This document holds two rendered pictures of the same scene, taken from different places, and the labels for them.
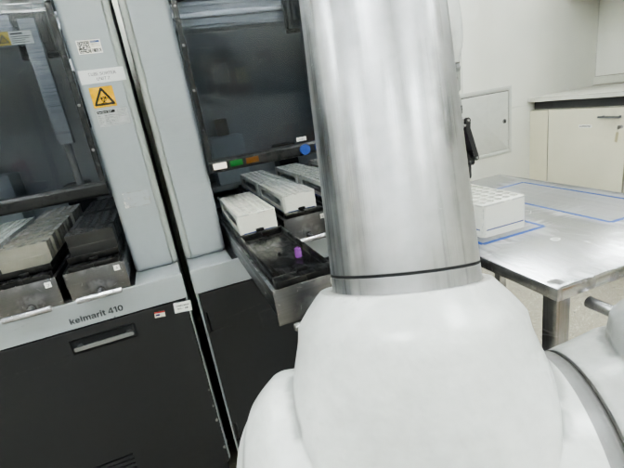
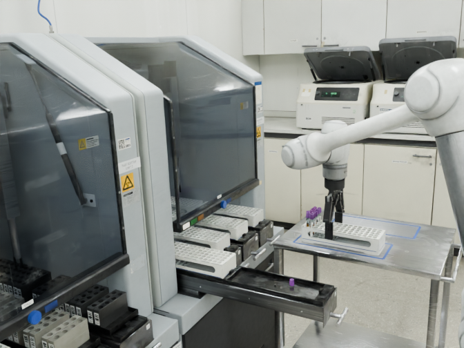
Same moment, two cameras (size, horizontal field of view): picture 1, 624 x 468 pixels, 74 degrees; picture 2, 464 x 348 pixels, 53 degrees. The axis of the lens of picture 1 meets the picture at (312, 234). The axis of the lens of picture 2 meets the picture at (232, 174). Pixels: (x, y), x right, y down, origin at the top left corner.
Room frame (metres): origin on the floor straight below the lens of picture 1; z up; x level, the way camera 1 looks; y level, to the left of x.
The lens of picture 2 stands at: (-0.08, 1.09, 1.55)
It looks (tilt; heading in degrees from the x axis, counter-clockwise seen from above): 15 degrees down; 318
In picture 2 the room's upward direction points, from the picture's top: 2 degrees counter-clockwise
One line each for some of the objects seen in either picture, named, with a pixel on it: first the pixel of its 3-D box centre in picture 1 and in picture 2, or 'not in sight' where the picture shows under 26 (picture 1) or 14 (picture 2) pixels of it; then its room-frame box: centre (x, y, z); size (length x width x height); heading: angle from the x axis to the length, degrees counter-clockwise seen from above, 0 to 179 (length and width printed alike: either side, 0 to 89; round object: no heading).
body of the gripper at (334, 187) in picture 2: not in sight; (334, 189); (0.90, -0.31, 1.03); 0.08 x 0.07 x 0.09; 106
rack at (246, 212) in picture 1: (246, 213); (193, 259); (1.15, 0.18, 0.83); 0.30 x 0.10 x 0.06; 18
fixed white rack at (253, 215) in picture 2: not in sight; (229, 215); (1.40, -0.22, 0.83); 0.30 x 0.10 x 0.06; 18
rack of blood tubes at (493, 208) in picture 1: (454, 202); (342, 235); (0.86, -0.32, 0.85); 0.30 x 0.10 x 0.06; 16
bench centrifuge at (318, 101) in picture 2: not in sight; (340, 86); (2.19, -2.22, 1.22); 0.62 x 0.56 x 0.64; 106
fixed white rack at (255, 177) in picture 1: (261, 183); not in sight; (1.60, 0.17, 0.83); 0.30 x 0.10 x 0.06; 18
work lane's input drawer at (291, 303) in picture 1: (266, 247); (238, 283); (0.98, 0.12, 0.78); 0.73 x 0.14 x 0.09; 18
